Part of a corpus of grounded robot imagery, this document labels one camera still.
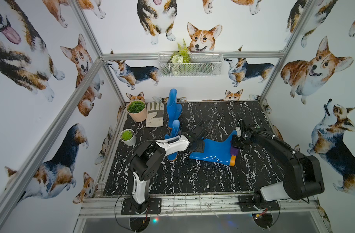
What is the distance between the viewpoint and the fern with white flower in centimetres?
82

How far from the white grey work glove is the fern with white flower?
42 centimetres

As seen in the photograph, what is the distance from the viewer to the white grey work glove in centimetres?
109
